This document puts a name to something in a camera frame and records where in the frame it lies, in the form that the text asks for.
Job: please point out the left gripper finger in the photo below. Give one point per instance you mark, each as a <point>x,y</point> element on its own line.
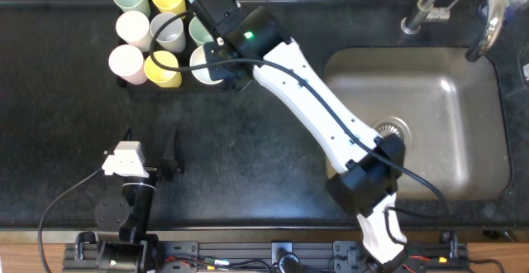
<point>127,136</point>
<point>173,157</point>

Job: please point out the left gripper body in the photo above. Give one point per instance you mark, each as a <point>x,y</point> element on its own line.
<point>153,173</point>

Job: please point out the white cup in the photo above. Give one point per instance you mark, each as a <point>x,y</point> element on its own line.
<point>197,68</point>

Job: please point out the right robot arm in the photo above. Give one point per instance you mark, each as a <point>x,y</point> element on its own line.
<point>306,99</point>

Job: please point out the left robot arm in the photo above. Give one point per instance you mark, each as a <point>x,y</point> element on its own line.
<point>138,200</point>

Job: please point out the black tray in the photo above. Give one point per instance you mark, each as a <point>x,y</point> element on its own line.
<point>122,85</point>

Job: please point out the pink cup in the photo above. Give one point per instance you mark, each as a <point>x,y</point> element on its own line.
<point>132,28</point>
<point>126,63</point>

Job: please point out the grey cup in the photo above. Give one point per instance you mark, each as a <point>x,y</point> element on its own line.
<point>168,37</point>

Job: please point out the steel sink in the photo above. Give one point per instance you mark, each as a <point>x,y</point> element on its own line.
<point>446,111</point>

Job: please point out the steel tap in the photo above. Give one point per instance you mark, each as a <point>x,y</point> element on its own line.
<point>494,20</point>

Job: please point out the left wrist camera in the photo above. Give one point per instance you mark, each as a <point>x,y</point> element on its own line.
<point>126,159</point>

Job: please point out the mounting rail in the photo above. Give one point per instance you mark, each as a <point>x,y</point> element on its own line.
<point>239,254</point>

